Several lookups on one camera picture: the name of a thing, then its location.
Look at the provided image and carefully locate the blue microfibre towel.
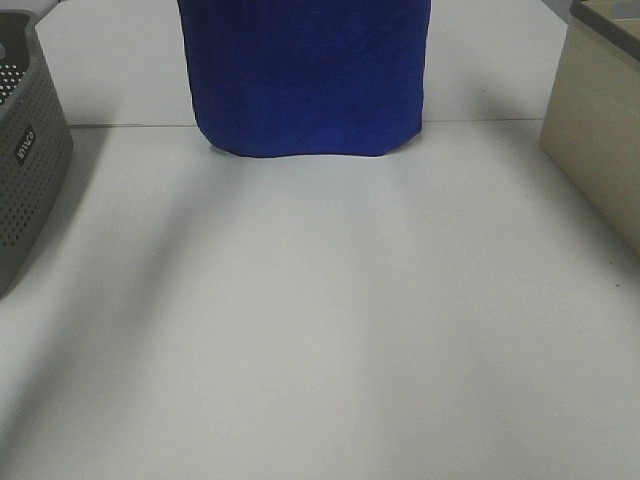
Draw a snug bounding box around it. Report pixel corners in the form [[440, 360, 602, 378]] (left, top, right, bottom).
[[178, 0, 431, 158]]

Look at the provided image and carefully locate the beige storage box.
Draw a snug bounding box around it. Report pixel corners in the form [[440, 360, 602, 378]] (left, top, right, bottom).
[[540, 1, 639, 251]]

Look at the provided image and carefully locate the grey perforated plastic basket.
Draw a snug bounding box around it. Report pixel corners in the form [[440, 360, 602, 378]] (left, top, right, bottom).
[[1, 9, 73, 294]]

